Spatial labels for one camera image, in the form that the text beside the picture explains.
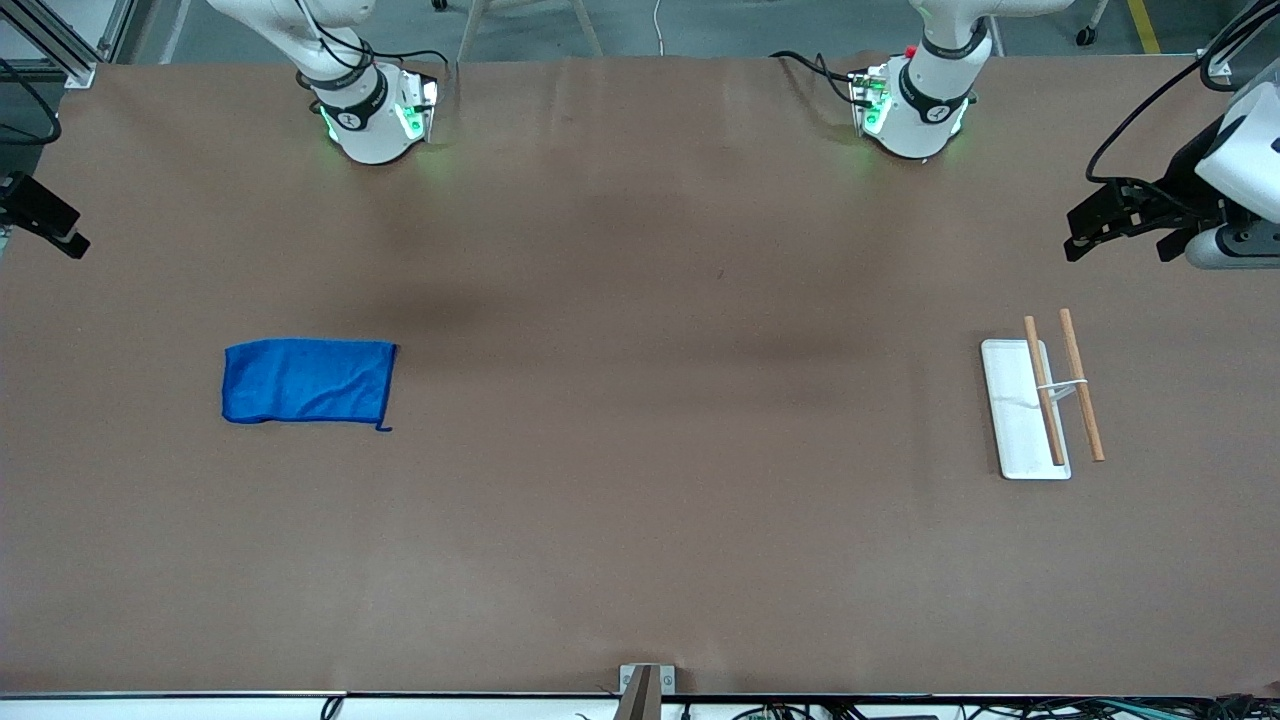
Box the blue microfibre towel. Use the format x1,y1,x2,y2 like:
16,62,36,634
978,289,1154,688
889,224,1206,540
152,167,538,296
221,338,399,433

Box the white towel rack wooden bars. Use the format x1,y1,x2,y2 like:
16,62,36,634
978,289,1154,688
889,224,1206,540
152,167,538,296
980,308,1107,481

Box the brown table cover sheet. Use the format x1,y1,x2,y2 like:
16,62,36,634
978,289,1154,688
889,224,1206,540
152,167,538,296
0,55,1280,697

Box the beige wooden stand legs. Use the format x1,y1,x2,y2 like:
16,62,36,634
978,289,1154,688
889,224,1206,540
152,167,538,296
455,0,606,61

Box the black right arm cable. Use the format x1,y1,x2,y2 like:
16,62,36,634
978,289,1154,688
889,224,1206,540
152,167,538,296
0,0,376,147

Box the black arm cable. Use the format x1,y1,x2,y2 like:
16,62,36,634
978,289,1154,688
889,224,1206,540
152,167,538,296
0,0,376,147
1085,0,1280,221

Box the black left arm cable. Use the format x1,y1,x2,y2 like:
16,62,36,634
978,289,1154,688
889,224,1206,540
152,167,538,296
1085,0,1280,221

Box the aluminium frame post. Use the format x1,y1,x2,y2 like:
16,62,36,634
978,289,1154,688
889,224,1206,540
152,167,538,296
1200,0,1280,79
0,0,136,89

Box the black left base cable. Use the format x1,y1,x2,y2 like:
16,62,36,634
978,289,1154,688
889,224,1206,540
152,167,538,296
770,50,863,106

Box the metal bracket with brown post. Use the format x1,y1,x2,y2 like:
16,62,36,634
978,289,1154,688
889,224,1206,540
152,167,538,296
614,664,676,720

